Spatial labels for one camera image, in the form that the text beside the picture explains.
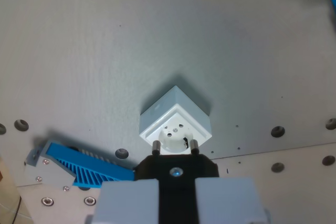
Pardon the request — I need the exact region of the thin black cable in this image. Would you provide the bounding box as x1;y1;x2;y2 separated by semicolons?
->
12;196;23;224

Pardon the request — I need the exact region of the black power plug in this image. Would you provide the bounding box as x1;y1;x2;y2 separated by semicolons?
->
133;140;220;224

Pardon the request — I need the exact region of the white wall socket box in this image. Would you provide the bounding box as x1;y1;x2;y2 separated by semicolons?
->
139;85;212;155

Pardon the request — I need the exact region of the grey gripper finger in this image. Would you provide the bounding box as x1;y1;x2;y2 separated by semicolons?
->
85;179;160;224
195;177;272;224

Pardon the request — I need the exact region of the beige rounded object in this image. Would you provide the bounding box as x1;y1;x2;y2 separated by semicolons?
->
0;153;35;224

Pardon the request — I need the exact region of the recessed dark table bolt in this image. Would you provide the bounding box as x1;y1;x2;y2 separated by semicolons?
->
114;147;129;158

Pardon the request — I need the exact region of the blue ribbed plastic part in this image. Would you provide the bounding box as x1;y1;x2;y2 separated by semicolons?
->
43;141;136;189

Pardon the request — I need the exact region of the grey angled mounting bracket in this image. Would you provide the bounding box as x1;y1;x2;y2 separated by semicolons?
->
24;140;77;193

